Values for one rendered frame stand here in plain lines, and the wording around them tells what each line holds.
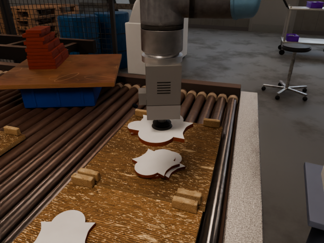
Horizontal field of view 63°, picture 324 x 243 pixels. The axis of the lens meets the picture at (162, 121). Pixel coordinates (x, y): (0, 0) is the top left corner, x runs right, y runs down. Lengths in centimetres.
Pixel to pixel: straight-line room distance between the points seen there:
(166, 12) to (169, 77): 10
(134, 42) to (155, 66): 393
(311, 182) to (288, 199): 129
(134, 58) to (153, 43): 398
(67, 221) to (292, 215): 170
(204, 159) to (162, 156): 12
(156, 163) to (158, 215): 17
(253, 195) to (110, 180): 37
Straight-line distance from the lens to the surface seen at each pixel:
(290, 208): 214
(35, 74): 130
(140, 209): 64
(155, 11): 45
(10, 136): 103
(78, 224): 62
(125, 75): 148
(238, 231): 65
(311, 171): 97
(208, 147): 85
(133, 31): 436
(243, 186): 76
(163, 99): 48
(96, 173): 71
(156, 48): 46
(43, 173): 84
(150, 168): 72
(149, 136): 52
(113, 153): 83
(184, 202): 62
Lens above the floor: 139
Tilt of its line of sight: 27 degrees down
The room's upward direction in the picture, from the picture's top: straight up
